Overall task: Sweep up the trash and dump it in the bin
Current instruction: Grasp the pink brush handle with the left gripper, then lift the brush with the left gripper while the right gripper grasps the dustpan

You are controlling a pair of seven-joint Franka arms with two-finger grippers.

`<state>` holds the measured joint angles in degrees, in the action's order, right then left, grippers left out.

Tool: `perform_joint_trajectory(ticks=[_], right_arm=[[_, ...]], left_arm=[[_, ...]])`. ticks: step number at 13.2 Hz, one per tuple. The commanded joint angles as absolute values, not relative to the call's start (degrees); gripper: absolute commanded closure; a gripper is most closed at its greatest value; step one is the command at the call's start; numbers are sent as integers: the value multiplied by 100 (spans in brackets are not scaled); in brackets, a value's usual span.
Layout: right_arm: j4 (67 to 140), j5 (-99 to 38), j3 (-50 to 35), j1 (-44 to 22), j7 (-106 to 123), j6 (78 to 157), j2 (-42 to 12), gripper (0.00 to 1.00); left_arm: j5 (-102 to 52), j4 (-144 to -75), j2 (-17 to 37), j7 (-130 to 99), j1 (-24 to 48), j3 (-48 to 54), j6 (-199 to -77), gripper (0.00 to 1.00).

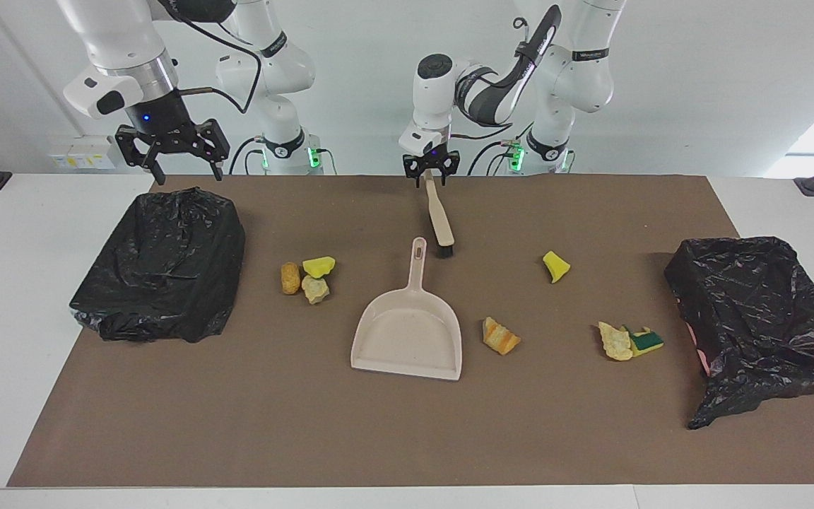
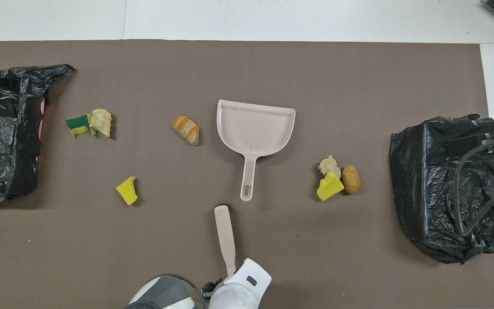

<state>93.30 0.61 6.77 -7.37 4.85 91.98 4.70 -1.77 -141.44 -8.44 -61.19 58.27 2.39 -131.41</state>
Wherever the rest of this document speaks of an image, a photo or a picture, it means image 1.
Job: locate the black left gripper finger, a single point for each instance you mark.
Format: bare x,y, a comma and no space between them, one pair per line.
410,167
453,164

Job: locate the beige plastic dustpan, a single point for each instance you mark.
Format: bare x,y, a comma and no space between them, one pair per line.
407,339

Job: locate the green yellow jagged sponge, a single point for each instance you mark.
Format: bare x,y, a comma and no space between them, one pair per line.
647,343

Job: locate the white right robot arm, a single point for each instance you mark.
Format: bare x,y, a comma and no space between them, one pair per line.
117,35

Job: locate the beige hand brush black bristles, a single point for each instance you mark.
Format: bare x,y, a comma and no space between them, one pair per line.
439,219

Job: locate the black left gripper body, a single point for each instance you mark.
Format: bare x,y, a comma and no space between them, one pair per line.
432,157

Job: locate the brown table mat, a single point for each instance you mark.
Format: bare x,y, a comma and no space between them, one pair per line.
407,438

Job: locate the black bag lined pink bin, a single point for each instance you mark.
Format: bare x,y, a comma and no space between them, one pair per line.
753,318

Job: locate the pale foam chunk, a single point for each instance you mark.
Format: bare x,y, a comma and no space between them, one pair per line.
316,290

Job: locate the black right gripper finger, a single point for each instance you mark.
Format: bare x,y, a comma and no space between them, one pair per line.
213,143
131,147

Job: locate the white wall socket box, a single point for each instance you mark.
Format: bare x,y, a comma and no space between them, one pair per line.
75,159

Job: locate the yellow green sponge piece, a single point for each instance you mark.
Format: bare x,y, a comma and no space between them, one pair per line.
319,267

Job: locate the orange striped bread piece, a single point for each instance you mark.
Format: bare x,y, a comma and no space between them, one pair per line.
500,338

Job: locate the pale striped bread piece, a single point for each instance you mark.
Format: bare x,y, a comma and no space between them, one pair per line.
616,342

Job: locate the brown bread roll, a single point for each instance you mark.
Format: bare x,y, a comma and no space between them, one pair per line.
290,278

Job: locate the small yellow sponge wedge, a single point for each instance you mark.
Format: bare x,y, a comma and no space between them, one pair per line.
555,267

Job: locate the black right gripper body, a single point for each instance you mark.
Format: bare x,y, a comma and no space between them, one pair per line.
160,120

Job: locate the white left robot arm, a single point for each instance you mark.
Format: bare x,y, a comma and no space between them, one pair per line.
591,78

